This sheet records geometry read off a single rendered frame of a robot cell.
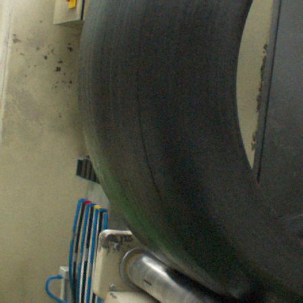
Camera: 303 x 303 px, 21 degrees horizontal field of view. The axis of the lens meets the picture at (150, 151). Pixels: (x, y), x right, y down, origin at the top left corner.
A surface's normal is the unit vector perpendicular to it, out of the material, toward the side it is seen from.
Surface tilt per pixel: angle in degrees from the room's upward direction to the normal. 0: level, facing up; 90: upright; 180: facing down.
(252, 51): 90
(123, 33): 87
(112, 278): 90
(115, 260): 90
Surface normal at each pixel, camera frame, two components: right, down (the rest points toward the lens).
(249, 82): 0.36, 0.09
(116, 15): -0.90, -0.21
